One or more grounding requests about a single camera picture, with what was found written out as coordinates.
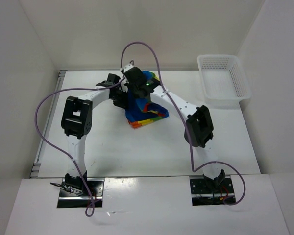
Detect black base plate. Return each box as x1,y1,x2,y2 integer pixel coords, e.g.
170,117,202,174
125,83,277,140
189,177,236,206
57,178,104,209

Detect white plastic basket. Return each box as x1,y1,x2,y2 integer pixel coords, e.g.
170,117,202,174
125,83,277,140
197,54,252,107

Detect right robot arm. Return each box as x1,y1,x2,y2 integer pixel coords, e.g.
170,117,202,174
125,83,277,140
121,64,225,192

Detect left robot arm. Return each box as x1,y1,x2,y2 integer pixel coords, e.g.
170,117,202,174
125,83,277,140
61,73,128,196

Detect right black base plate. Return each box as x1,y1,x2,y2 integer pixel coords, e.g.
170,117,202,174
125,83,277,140
189,177,236,206

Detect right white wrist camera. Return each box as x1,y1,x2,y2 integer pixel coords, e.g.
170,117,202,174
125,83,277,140
120,60,134,74

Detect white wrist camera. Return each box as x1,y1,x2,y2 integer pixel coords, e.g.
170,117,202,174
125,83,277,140
120,60,134,74
120,81,128,92

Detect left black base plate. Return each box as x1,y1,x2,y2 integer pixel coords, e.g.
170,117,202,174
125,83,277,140
57,178,104,209

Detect rainbow striped shorts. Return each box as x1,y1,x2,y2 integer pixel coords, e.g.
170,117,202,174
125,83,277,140
124,67,169,129

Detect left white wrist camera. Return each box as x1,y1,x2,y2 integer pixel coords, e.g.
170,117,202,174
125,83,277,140
120,81,128,92

